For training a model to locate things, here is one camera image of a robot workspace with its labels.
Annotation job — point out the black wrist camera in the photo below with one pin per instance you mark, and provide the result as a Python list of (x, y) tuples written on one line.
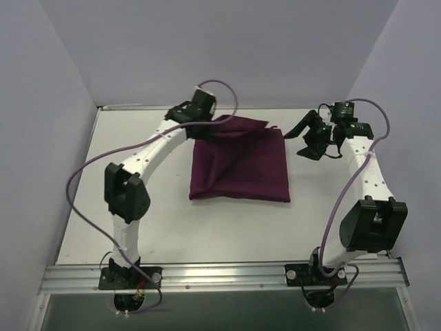
[(340, 111), (204, 99)]

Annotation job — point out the purple cloth wrap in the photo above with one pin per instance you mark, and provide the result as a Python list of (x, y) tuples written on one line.
[(243, 159)]

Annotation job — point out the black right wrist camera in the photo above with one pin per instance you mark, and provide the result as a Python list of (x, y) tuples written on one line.
[(340, 111)]

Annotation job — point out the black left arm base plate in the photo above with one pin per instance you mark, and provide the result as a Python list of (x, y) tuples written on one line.
[(111, 280)]

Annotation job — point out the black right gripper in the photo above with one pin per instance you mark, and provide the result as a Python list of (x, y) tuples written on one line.
[(313, 135)]

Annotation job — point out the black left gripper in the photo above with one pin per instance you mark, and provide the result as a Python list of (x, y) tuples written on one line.
[(200, 130)]

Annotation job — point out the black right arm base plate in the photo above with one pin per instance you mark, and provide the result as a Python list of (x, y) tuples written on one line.
[(300, 274)]

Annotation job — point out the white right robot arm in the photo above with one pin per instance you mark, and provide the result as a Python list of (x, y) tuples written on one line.
[(366, 217)]

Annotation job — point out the aluminium back rail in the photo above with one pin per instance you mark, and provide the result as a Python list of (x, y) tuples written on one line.
[(138, 106)]

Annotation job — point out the aluminium front frame rail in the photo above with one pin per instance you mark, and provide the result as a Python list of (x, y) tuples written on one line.
[(223, 277)]

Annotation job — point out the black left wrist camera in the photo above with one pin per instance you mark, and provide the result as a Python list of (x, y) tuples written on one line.
[(204, 99)]

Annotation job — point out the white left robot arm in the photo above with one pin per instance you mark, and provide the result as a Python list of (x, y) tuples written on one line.
[(125, 189)]

